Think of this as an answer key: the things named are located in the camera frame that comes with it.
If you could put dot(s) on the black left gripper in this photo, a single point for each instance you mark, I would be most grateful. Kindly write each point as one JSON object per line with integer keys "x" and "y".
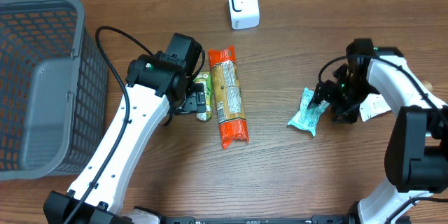
{"x": 196, "y": 99}

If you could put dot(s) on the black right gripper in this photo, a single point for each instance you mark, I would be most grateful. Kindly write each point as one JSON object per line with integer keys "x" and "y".
{"x": 329, "y": 95}

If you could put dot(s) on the green tea snack packet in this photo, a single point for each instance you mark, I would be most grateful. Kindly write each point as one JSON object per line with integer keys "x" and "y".
{"x": 204, "y": 78}

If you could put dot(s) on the white tube with gold cap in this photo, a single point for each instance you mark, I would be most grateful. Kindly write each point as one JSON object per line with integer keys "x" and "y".
{"x": 374, "y": 106}

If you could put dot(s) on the orange spaghetti packet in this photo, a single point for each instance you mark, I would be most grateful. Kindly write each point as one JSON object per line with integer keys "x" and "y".
{"x": 228, "y": 96}

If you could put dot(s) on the mint green wipes packet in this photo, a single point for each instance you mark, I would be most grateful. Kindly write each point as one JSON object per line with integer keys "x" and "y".
{"x": 309, "y": 113}

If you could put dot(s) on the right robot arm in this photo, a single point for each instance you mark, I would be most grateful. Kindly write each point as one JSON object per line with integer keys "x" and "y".
{"x": 415, "y": 160}

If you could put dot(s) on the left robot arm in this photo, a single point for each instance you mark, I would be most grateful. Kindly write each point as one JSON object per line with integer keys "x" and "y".
{"x": 157, "y": 87}

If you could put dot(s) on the white barcode scanner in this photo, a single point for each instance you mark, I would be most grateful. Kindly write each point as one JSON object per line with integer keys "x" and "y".
{"x": 244, "y": 14}

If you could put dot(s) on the grey plastic shopping basket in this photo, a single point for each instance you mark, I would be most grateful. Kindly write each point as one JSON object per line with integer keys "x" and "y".
{"x": 53, "y": 89}

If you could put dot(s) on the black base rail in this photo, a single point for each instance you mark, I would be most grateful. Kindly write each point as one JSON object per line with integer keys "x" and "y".
{"x": 316, "y": 219}

